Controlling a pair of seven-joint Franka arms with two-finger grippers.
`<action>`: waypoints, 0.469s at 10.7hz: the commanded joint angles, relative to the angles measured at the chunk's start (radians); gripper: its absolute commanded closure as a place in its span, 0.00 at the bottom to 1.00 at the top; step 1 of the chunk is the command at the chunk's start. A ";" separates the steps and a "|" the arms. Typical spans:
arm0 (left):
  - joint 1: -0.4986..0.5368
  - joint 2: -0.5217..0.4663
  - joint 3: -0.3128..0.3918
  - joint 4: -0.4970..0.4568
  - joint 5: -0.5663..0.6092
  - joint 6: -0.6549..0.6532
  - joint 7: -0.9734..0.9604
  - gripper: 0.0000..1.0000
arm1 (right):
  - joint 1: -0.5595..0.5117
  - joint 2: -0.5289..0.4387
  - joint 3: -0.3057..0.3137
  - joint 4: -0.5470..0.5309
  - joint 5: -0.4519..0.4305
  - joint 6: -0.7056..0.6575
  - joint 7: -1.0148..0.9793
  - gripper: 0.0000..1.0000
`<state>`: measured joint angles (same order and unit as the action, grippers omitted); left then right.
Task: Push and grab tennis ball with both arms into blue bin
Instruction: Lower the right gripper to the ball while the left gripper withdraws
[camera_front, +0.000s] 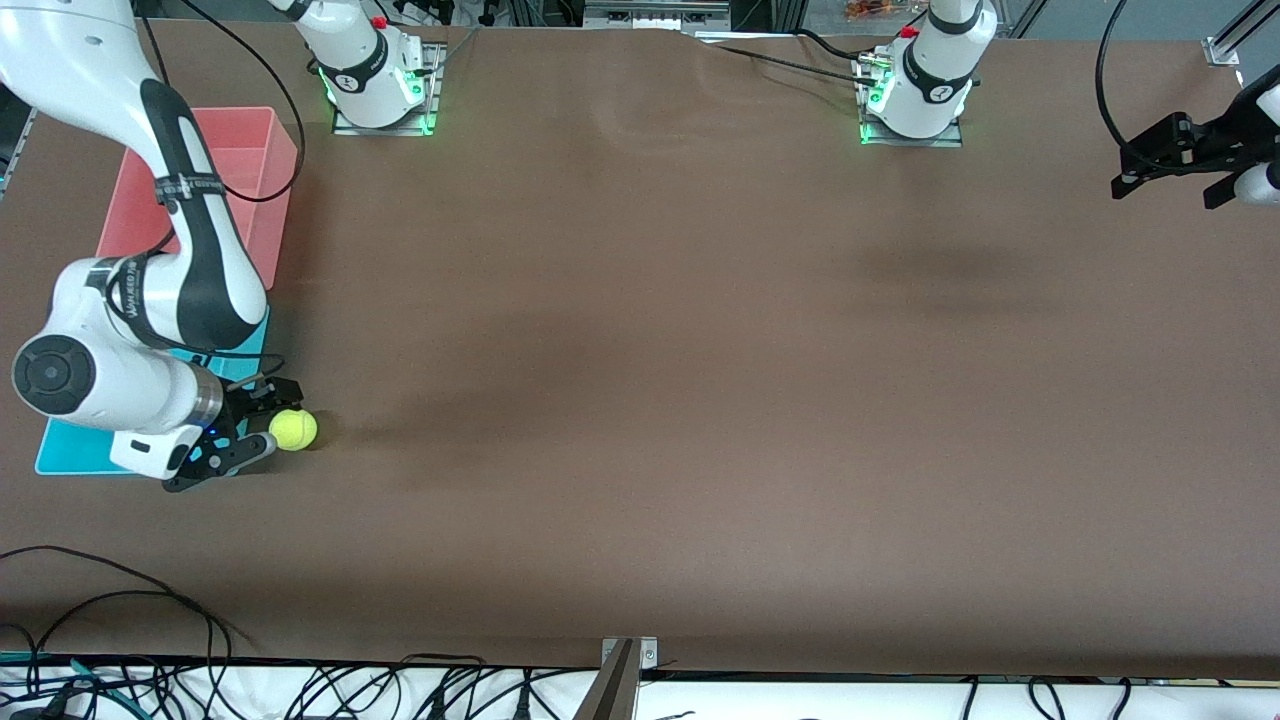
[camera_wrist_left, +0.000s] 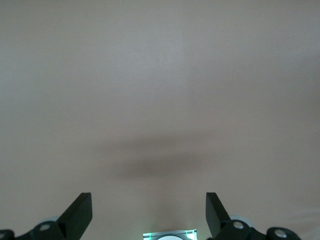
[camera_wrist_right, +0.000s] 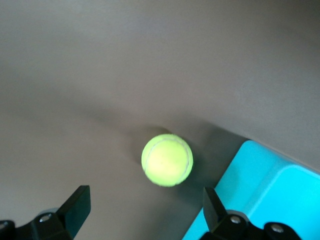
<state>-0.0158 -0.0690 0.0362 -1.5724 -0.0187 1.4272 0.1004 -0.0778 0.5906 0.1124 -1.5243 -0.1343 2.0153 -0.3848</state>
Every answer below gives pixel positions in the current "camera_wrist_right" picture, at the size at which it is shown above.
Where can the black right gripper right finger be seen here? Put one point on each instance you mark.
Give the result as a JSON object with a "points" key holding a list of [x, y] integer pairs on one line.
{"points": [[215, 215]]}

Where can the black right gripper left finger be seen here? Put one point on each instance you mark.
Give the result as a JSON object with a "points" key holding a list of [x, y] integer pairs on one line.
{"points": [[75, 210]]}

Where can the yellow-green tennis ball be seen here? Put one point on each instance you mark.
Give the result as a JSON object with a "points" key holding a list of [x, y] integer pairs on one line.
{"points": [[167, 160]]}

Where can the blue plastic bin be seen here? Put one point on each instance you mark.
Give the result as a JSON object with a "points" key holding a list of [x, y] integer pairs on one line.
{"points": [[275, 187]]}

